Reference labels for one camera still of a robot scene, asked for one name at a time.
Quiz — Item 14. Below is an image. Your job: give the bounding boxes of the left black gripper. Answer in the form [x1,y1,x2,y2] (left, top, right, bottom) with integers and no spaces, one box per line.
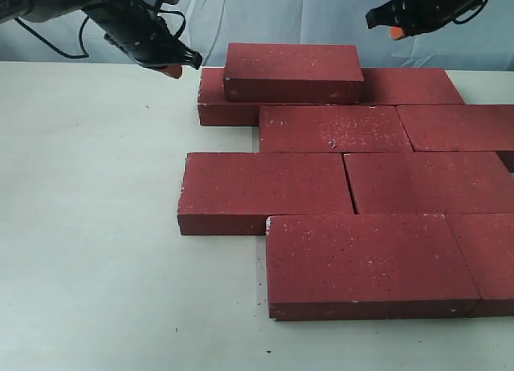
[83,0,202,80]

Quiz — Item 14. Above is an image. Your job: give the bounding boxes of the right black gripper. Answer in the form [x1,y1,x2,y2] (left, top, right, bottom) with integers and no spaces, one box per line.
[365,0,487,40]

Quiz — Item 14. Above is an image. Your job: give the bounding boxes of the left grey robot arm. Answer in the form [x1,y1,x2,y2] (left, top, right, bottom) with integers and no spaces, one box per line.
[1,0,203,79]

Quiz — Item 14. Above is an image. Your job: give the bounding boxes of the red back left brick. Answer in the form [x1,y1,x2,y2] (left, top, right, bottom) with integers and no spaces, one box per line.
[197,67,330,127]

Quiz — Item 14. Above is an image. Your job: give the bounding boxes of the red back right brick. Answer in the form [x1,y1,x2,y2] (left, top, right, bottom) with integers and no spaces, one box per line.
[360,67,465,106]

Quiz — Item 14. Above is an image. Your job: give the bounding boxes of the red top stacked brick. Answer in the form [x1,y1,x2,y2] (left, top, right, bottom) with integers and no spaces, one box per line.
[223,43,365,104]

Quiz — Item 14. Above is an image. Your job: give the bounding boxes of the red middle right brick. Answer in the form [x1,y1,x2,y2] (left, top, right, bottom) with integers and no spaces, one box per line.
[396,104,513,172]

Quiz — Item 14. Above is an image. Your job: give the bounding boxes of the red third row brick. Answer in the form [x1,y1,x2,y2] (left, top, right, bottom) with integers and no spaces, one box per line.
[344,152,513,214]

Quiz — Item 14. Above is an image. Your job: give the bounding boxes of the red front right brick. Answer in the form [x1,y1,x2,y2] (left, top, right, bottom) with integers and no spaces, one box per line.
[446,214,513,318]

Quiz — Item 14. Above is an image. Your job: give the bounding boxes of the red front left brick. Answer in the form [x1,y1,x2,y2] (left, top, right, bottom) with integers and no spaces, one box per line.
[266,214,480,321]

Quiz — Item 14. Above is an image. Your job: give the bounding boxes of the white backdrop curtain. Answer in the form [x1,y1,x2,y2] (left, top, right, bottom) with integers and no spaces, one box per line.
[1,0,513,70]

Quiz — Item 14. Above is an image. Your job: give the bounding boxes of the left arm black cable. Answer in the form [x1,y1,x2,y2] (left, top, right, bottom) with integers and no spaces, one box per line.
[14,7,188,59]

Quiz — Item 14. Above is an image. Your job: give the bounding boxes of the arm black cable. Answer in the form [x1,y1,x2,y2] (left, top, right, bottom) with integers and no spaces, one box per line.
[451,0,514,27]
[14,7,188,59]

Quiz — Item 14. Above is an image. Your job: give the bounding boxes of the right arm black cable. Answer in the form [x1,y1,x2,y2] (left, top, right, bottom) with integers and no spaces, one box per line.
[451,0,514,27]

